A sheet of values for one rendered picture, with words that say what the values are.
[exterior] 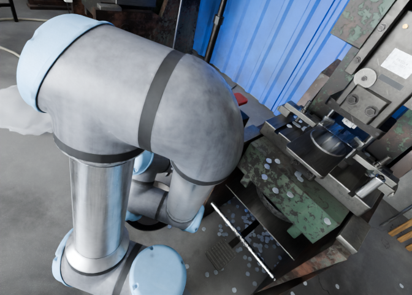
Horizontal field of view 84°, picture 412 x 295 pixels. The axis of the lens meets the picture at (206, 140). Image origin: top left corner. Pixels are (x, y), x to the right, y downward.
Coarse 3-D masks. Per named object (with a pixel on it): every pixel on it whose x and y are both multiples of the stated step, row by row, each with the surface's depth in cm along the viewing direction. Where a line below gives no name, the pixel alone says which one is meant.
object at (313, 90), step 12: (336, 60) 110; (324, 72) 108; (312, 84) 111; (324, 84) 108; (312, 96) 111; (252, 132) 93; (228, 180) 112; (216, 192) 112; (228, 192) 128; (204, 204) 115; (216, 204) 130; (204, 216) 131
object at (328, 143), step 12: (312, 132) 78; (324, 132) 80; (288, 144) 70; (300, 144) 72; (312, 144) 74; (324, 144) 75; (336, 144) 77; (300, 156) 68; (312, 156) 69; (324, 156) 71; (336, 156) 73; (300, 168) 82; (312, 168) 65; (324, 168) 67
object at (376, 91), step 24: (408, 24) 57; (384, 48) 62; (408, 48) 59; (360, 72) 67; (384, 72) 64; (408, 72) 60; (360, 96) 67; (384, 96) 65; (408, 96) 62; (360, 120) 69; (384, 120) 67
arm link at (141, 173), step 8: (144, 152) 52; (136, 160) 51; (144, 160) 52; (152, 160) 54; (160, 160) 56; (168, 160) 59; (136, 168) 51; (144, 168) 53; (152, 168) 55; (160, 168) 57; (168, 168) 60; (136, 176) 54; (144, 176) 54; (152, 176) 56
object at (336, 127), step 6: (324, 120) 88; (324, 126) 84; (330, 126) 85; (336, 126) 87; (336, 132) 83; (348, 132) 86; (342, 138) 82; (348, 138) 83; (348, 144) 80; (354, 144) 81; (354, 150) 79
